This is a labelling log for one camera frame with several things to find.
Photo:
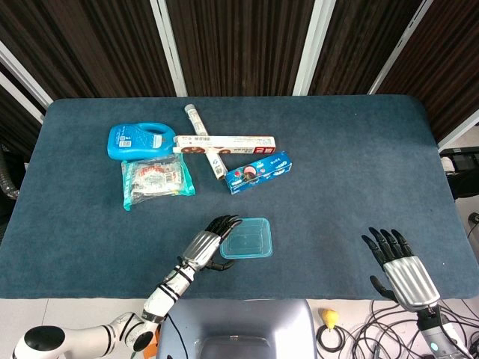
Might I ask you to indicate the blue Oreo cookie box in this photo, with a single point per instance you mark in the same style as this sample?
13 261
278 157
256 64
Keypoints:
258 174

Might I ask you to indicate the small orange object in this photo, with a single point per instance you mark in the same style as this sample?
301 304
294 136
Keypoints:
150 348

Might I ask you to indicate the small yellow object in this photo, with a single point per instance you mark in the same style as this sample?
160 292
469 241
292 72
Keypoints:
329 318

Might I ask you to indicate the cling film roll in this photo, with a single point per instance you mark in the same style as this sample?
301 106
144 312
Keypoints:
196 121

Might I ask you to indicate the white partition post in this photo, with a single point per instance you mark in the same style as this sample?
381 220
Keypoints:
310 48
168 48
460 131
400 45
26 76
20 99

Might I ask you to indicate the long white baking paper box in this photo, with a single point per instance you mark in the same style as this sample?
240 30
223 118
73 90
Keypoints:
232 142

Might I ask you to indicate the black plastic storage crate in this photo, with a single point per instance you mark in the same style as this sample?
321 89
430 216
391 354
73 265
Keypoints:
466 175

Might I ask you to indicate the blue table cloth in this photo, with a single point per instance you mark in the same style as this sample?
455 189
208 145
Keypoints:
337 187

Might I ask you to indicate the clear snack bag green edges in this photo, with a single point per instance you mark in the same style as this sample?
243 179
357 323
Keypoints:
155 179

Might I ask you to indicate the blue detergent bottle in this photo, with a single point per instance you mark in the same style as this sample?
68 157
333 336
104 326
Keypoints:
129 144

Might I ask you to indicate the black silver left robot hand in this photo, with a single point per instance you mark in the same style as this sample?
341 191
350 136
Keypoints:
202 247

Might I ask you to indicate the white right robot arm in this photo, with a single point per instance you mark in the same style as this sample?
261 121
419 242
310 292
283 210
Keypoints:
434 336

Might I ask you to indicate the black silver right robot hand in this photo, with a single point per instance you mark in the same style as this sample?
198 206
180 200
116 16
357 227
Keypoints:
409 280

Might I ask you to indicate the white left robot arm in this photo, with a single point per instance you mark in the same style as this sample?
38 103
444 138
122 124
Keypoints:
164 295

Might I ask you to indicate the grey blue robot torso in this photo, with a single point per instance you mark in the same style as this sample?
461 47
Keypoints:
235 321

